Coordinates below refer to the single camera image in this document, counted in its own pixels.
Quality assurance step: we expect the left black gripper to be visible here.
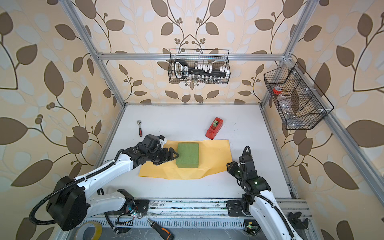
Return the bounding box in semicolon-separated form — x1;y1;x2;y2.
146;146;181;164

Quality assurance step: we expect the green gift box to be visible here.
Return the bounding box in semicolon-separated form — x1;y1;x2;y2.
176;142;199;168

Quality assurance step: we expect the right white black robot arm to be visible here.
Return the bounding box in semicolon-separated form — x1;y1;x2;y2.
227;146;302;240

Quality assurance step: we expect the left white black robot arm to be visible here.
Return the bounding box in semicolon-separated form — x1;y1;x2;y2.
29;135;179;231

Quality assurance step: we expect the red tape dispenser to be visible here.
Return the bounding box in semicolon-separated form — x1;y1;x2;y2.
206;118;224;140

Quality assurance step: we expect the orange black screwdriver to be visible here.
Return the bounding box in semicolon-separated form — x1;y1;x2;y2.
147;219;174;240

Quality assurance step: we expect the red cap plastic bottle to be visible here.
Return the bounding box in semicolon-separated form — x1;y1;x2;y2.
273;87;296;116

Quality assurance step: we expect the black socket set holder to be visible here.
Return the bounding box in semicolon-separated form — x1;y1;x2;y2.
173;60;231;80

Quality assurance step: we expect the yellowish packing tape roll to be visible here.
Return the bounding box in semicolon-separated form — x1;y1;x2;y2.
74;221;103;240

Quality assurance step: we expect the red handled ratchet wrench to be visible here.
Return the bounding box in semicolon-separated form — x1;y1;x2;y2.
137;120;143;137

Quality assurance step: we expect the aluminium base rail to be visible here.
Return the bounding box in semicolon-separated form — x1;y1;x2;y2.
63;197;313;219

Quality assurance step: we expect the back black wire basket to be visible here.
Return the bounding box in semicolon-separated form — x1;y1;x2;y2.
168;48;231;85

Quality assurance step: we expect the black wire basket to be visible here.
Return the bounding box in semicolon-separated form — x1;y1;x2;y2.
264;62;334;130
168;48;231;85

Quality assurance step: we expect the right black wire basket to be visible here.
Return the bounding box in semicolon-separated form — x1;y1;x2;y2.
264;62;334;130

